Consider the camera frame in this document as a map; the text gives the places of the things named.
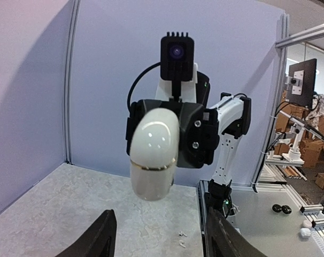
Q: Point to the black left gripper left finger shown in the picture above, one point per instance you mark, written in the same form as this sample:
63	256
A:
97	240

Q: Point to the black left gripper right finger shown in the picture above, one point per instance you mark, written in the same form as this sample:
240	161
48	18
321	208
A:
224	240

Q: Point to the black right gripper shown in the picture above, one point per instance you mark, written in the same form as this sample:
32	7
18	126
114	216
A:
198	127

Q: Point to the white earbud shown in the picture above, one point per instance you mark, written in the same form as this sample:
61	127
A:
181	243
182	234

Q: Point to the white earbud charging case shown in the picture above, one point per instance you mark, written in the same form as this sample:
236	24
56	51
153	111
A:
154	154

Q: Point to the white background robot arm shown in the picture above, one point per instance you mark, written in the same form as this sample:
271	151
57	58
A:
293	139

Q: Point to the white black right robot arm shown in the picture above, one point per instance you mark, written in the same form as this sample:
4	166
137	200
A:
234	116

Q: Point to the black earbud case background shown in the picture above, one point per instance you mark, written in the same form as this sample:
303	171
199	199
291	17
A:
286	209
276	208

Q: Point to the white earbud case background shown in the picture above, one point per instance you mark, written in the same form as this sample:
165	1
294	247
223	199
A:
305	233

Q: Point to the black monitor on stand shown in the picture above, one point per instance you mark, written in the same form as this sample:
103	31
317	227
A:
301	83

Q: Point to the cardboard boxes pile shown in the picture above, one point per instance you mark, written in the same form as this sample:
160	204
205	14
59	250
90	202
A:
310	146

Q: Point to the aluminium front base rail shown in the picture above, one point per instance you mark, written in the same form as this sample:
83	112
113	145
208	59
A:
204	214

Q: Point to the aluminium right corner post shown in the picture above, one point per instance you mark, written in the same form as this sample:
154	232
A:
274	96

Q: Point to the aluminium corner post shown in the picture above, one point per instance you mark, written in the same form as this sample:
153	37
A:
274	96
68	81

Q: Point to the aluminium left corner post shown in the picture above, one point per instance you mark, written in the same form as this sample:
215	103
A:
68	81

